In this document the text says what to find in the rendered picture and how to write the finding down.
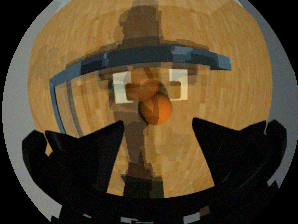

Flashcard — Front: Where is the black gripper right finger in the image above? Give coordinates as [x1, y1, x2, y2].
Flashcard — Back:
[192, 117, 266, 185]

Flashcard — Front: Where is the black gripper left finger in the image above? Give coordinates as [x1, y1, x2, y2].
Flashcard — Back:
[45, 120, 125, 192]

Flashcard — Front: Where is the shiny dark brown ball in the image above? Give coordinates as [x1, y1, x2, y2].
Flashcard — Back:
[138, 92, 172, 125]

